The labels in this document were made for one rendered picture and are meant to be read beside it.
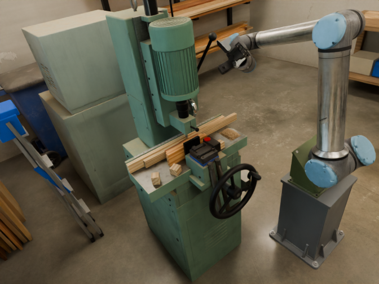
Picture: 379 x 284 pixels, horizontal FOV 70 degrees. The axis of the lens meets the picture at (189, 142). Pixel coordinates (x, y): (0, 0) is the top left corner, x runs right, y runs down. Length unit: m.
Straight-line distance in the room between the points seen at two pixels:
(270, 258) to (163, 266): 0.72
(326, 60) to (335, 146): 0.37
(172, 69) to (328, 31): 0.59
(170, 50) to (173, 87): 0.15
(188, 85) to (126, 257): 1.40
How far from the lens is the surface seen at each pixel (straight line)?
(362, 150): 1.50
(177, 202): 1.34
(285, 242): 2.10
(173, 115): 1.35
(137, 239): 2.21
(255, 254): 2.04
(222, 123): 1.51
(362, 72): 3.95
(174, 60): 1.12
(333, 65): 1.21
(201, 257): 1.81
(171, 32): 1.09
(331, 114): 1.27
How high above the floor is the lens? 1.74
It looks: 36 degrees down
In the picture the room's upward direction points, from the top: 8 degrees counter-clockwise
